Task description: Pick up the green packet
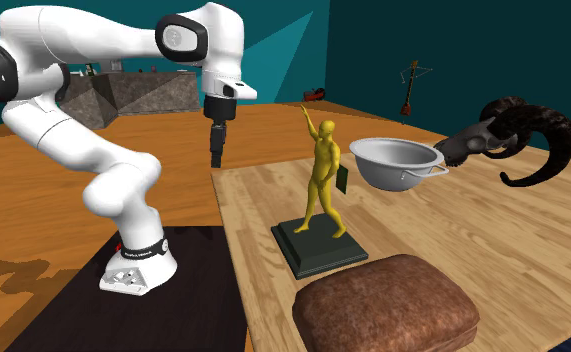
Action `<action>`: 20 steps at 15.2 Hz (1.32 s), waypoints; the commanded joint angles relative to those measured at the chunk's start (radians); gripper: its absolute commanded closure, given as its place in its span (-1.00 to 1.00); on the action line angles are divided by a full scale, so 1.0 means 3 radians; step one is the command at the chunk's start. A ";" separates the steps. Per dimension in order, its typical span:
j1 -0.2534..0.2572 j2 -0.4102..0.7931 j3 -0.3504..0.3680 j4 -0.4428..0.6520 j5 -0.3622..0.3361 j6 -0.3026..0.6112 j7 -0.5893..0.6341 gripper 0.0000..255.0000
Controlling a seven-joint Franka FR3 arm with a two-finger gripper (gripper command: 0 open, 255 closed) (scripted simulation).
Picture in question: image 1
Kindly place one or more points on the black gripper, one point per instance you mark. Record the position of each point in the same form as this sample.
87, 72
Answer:
219, 109

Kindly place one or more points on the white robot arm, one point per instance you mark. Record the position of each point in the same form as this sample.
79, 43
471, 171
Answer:
95, 41

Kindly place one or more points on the grey stone counter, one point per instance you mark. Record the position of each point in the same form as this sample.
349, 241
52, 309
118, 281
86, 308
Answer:
138, 95

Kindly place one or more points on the yellow figure on dark base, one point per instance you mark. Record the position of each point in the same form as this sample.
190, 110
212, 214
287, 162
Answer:
321, 166

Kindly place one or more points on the small red object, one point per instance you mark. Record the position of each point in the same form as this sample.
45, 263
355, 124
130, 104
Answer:
314, 94

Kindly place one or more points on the dark robot stand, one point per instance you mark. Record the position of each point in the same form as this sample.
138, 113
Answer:
178, 312

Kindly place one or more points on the brown leather cushion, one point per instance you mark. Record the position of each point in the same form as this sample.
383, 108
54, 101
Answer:
387, 307

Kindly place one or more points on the dark ram skull with horns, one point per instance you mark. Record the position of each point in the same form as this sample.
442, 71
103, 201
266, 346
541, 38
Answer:
533, 122

